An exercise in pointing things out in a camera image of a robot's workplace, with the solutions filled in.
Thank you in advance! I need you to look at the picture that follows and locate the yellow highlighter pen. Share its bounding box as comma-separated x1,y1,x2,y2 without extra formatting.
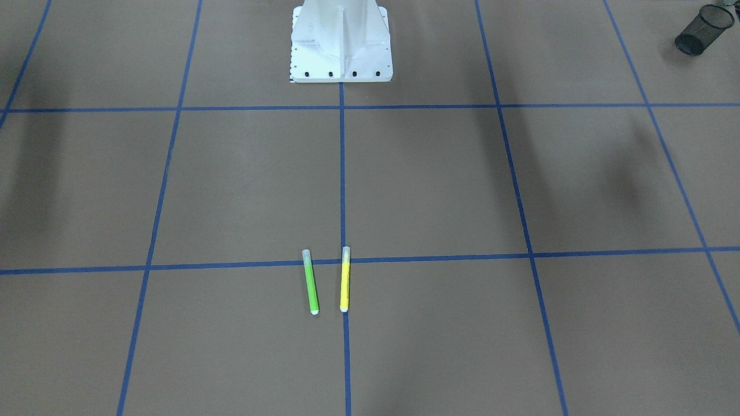
340,247,351,313

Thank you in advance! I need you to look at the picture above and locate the black mesh pen cup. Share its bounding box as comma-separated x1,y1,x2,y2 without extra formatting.
674,3,735,56

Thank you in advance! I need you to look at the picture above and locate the green highlighter pen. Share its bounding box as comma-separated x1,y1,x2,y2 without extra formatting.
302,248,320,315

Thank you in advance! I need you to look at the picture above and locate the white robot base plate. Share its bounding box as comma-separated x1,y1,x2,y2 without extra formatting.
289,1,394,83

